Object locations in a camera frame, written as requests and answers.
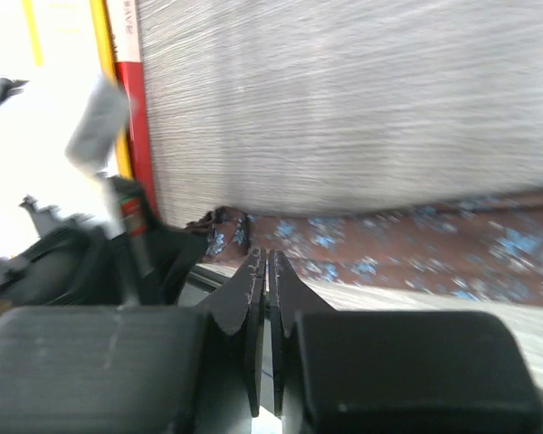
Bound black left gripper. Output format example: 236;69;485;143
0;176;207;316

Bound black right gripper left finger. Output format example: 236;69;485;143
0;249;266;433

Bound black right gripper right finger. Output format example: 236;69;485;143
269;251;543;433

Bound brown blue-flowered tie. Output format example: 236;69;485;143
186;190;543;307

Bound yellow binder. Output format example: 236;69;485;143
22;1;131;179

